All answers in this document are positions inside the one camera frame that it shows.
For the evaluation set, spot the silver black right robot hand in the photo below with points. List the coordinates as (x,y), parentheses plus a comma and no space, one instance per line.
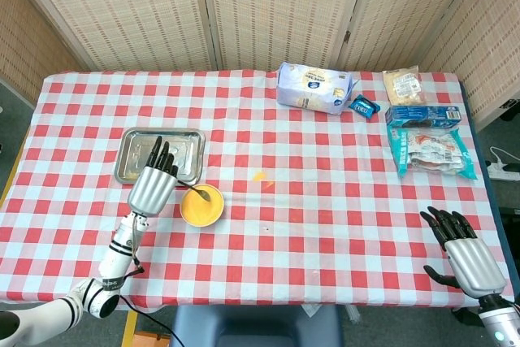
(473,265)

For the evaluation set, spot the yellow bowl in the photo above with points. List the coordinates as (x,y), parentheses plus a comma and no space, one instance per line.
(201,211)

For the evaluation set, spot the spilled yellow powder patch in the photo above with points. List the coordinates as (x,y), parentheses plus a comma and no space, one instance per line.
(258,176)

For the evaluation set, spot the rectangular steel tray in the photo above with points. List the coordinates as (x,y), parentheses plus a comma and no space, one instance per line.
(134,152)

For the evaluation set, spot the small blue snack packet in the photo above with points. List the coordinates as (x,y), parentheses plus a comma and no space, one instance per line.
(363,107)

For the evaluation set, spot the teal snack bag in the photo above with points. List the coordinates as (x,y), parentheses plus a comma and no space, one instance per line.
(430,152)

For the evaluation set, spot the dark blue chair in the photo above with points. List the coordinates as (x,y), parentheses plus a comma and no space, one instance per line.
(256,326)

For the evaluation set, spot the woven folding screen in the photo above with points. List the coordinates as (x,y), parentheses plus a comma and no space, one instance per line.
(130,9)

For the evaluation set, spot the blue cookie box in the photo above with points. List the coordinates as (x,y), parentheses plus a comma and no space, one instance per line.
(422,115)

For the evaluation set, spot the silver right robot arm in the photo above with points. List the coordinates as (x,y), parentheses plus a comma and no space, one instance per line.
(501,324)

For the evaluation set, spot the white power strip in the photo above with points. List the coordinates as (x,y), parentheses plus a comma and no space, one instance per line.
(503,172)

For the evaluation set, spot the metal spoon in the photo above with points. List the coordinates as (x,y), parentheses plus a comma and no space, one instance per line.
(204,193)

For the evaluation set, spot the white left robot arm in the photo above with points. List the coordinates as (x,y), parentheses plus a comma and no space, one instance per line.
(118,253)

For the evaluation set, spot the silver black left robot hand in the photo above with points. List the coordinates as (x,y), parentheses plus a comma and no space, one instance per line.
(150,192)

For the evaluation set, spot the clear bag of beige food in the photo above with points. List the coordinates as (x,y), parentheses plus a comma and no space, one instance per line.
(404,87)

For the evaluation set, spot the orange box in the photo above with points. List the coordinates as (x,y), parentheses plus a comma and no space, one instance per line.
(148,341)

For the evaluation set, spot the red white checkered tablecloth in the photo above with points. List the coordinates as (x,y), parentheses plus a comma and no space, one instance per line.
(304,221)

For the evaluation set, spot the pale blue flour bag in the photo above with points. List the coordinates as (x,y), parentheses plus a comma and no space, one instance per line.
(308,87)

